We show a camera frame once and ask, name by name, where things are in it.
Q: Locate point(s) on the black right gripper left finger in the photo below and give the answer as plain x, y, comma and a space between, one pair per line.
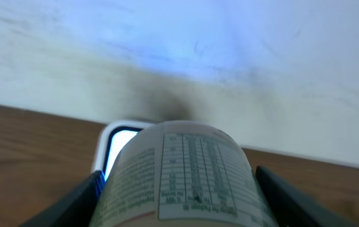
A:
75, 208

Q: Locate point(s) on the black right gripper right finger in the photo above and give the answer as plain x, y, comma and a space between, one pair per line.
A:
292, 207

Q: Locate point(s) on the green lid white jar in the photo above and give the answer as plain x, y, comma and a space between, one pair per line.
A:
182, 173

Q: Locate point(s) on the white barcode scanner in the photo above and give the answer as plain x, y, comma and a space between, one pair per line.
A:
111, 140

